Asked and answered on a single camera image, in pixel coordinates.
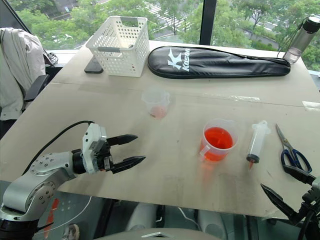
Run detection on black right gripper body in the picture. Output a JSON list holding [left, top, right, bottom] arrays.
[[298, 188, 320, 223]]

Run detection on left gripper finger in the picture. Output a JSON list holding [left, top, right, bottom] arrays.
[[110, 155, 147, 175], [106, 134, 139, 148]]

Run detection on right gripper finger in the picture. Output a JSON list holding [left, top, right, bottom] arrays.
[[283, 164, 317, 187], [260, 183, 301, 225]]

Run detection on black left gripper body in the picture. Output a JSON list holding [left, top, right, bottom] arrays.
[[92, 140, 116, 174]]

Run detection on small clear measuring cup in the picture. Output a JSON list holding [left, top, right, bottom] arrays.
[[141, 86, 171, 121]]

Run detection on clear plastic syringe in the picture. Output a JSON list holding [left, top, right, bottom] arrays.
[[245, 120, 272, 173]]

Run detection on cup with red liquid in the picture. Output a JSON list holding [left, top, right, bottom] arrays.
[[198, 118, 241, 164]]

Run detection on clear water bottle grey lid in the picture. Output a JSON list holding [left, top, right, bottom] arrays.
[[276, 15, 320, 64]]

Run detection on white rounded shell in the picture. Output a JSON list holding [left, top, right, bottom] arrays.
[[196, 209, 229, 240]]

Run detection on red object under table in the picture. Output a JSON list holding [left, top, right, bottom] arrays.
[[48, 198, 61, 226]]

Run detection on black smartphone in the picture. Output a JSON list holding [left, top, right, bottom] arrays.
[[84, 57, 104, 75]]

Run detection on grey rounded robot torso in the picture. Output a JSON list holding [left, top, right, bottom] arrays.
[[94, 225, 224, 240]]

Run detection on white perforated plastic basket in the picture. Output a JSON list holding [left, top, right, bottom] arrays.
[[85, 15, 150, 78]]

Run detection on grey sneaker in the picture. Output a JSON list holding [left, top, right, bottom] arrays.
[[62, 223, 81, 240]]

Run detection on black office chair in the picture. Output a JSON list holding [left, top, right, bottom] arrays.
[[0, 51, 60, 141]]

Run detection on black racket bag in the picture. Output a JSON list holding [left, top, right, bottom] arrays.
[[146, 45, 292, 80]]

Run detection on grey jacket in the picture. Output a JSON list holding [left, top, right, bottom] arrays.
[[0, 27, 47, 122]]

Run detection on black window pillar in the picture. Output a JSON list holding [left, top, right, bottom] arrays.
[[198, 0, 214, 46]]

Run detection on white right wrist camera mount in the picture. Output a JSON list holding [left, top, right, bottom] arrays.
[[310, 176, 320, 195]]

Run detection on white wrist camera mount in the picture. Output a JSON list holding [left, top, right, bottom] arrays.
[[81, 122, 109, 175], [310, 176, 320, 195]]

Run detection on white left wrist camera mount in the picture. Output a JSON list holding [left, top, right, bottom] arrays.
[[81, 122, 109, 175]]

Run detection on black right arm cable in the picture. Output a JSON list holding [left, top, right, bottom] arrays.
[[298, 209, 317, 240]]

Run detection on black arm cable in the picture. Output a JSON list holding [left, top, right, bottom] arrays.
[[21, 120, 95, 176], [298, 209, 317, 240]]

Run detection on blue handled scissors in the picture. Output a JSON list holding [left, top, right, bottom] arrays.
[[275, 123, 313, 174]]

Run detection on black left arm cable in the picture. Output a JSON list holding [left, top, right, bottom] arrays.
[[21, 120, 95, 176]]

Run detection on thin white cable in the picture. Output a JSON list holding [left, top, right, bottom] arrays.
[[176, 206, 202, 231]]

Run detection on black slanted window frame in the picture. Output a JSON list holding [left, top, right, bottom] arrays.
[[0, 0, 34, 35]]

